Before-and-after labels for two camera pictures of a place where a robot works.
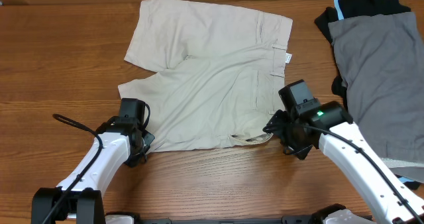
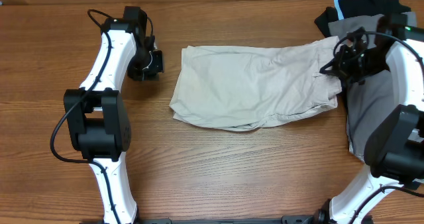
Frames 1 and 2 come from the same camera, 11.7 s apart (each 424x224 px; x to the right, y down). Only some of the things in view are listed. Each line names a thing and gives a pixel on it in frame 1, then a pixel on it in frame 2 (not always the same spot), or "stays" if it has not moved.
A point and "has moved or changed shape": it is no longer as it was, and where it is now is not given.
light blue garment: (337, 6) stays
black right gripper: (301, 150) to (339, 67)
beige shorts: (218, 74) has moved or changed shape
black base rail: (285, 220) stays
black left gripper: (148, 138) to (154, 72)
